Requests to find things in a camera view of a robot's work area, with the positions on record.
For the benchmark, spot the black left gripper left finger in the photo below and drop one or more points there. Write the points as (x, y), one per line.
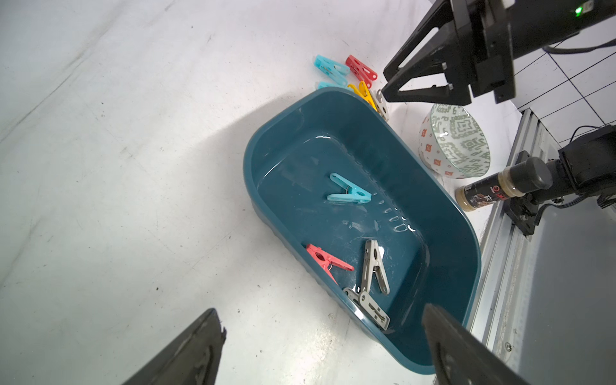
(191, 358)

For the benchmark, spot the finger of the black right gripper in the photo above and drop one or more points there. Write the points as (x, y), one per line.
(434, 95)
(421, 55)

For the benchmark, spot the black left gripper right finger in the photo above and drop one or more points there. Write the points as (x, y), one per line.
(458, 357)

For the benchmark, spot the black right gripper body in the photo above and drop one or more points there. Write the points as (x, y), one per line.
(484, 34)

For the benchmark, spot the grey clothespin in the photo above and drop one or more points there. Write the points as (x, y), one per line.
(373, 265)
(381, 105)
(370, 307)

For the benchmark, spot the red clothespin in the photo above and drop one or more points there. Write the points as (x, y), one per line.
(326, 260)
(361, 71)

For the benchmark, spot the teal clothespin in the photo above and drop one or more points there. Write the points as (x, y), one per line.
(335, 71)
(351, 192)

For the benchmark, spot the teal plastic storage box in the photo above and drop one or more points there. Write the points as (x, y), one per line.
(430, 250)

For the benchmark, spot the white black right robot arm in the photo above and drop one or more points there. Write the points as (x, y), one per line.
(534, 25)

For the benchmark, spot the green patterned ceramic bowl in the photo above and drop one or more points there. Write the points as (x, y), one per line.
(452, 144)

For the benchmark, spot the black cap spice jar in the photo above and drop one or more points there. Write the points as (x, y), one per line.
(518, 180)

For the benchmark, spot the aluminium mounting rail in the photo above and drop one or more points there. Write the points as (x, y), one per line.
(545, 305)

